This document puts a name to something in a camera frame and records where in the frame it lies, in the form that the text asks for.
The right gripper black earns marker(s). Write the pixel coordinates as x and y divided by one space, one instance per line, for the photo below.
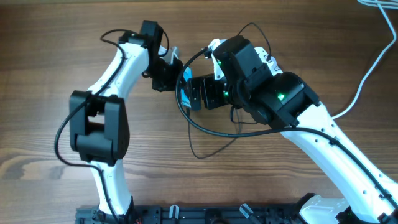
209 84

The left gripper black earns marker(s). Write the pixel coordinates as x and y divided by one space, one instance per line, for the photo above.
171 83

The Galaxy S25 smartphone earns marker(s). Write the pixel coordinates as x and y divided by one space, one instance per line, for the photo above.
184 91

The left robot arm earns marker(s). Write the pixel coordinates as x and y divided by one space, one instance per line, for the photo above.
99 129

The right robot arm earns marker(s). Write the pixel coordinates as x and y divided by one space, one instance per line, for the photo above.
249 78

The white power strip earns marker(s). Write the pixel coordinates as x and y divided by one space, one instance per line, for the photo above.
269 61

